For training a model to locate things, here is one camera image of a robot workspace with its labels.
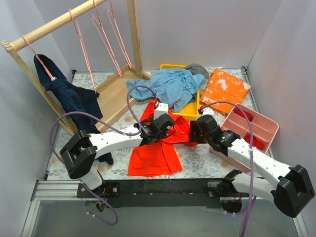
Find orange mesh shorts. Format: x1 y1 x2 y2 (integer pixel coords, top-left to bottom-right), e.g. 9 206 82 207
127 111 197 177

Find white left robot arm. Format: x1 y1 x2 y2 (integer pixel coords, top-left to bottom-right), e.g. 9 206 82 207
60 114 175 198

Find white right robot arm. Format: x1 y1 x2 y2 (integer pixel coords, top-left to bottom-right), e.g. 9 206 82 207
189 115 315 218

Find light blue shorts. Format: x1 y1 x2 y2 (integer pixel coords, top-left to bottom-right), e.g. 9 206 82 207
126 69 206 113

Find pink hanger with navy garment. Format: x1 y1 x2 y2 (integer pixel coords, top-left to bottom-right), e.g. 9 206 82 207
21 35 56 81

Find yellow plastic tray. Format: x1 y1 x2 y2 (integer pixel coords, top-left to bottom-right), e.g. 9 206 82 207
160 64 200 120

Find red cloth in organizer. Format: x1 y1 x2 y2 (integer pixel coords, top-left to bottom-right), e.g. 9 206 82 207
234 109 253 121

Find orange worn folded cloth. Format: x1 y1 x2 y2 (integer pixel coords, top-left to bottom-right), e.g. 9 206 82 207
200 68 251 105

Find wooden clothes rack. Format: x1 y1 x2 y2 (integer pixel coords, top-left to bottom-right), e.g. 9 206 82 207
0 0 157 139

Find grey garment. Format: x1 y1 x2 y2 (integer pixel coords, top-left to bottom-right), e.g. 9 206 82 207
185 63 210 79

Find pink compartment organizer box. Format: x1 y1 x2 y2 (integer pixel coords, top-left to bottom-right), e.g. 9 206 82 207
209 104 279 173

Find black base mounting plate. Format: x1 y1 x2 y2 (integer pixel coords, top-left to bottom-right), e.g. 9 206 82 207
76 179 255 213

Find navy blue garment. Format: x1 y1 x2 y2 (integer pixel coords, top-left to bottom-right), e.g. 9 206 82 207
34 54 115 166

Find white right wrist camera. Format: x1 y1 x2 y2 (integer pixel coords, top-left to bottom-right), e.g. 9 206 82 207
198 107 214 116

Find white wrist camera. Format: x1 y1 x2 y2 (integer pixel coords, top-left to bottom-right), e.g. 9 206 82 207
198 107 214 116
153 103 168 119

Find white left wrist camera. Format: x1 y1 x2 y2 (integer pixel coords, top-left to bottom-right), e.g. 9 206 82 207
153 103 168 119

